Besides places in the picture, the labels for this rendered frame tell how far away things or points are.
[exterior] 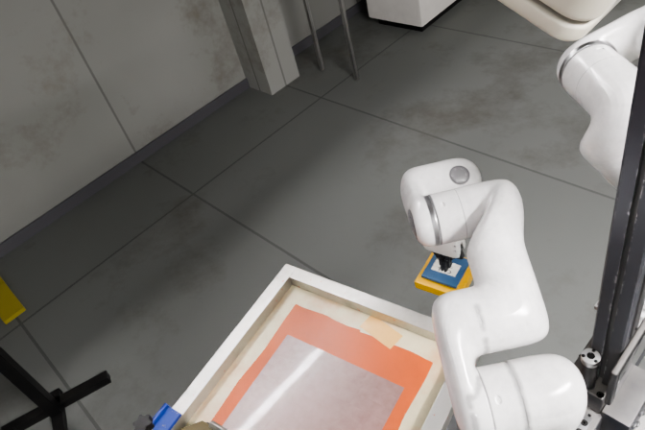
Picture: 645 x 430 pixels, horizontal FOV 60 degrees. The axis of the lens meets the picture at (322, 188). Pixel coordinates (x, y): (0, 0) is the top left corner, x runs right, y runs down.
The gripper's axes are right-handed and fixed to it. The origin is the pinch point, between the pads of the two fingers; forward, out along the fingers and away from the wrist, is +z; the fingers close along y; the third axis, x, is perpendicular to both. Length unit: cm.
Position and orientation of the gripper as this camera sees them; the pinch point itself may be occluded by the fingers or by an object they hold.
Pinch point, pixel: (445, 262)
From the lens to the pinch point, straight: 153.2
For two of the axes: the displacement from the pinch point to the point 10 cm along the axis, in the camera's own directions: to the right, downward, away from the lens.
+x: -5.3, 6.4, -5.6
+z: 2.2, 7.4, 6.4
